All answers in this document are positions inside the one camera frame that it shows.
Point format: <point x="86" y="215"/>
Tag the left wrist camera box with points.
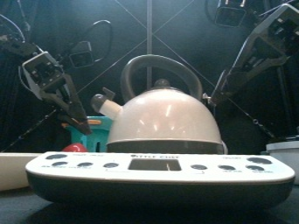
<point x="82" y="55"/>

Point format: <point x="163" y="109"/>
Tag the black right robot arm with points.
<point x="277" y="6"/>

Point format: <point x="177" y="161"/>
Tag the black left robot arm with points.
<point x="15" y="46"/>

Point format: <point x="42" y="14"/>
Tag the red toy fruit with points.
<point x="75" y="148"/>

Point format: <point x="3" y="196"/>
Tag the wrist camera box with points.
<point x="82" y="55"/>
<point x="230" y="16"/>

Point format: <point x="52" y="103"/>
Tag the white shallow bowl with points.
<point x="11" y="172"/>

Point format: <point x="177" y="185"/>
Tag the white pot grey rim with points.
<point x="286" y="157"/>

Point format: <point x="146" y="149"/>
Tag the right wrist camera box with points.
<point x="230" y="16"/>

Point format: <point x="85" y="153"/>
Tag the vertical metal frame pole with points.
<point x="150" y="29"/>

